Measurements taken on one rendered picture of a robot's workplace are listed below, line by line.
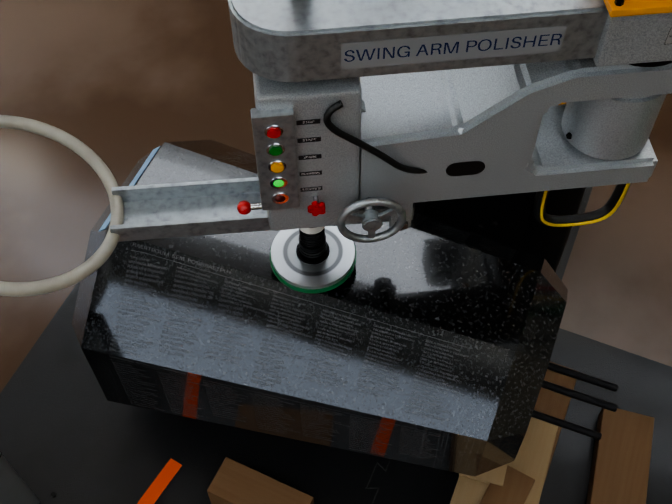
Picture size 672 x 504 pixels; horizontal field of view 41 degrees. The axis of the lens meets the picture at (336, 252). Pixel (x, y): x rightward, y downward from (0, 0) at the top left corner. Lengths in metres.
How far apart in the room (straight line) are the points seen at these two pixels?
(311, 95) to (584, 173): 0.67
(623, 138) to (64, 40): 2.86
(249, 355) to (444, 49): 1.05
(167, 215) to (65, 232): 1.45
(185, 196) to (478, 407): 0.88
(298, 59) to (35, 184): 2.24
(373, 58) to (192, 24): 2.64
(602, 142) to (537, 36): 0.40
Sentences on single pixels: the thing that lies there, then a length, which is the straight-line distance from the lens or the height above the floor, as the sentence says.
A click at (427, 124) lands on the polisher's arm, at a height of 1.39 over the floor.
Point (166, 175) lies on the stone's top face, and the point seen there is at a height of 0.82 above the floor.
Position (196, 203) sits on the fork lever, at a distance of 2.13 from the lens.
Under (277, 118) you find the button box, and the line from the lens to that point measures 1.69.
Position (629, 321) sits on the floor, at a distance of 3.32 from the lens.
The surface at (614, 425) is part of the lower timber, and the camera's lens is 3.01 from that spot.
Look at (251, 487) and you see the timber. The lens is 2.78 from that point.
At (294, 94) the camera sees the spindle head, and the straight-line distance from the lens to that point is 1.68.
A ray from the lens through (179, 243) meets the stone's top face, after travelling 2.38.
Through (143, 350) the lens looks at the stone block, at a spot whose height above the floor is 0.62.
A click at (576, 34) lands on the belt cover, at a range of 1.70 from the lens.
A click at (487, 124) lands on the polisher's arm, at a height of 1.41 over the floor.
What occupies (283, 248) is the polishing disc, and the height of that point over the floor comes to 0.88.
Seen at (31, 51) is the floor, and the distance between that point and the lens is 4.26.
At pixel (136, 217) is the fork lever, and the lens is 2.12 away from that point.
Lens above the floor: 2.74
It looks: 55 degrees down
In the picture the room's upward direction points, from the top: 1 degrees counter-clockwise
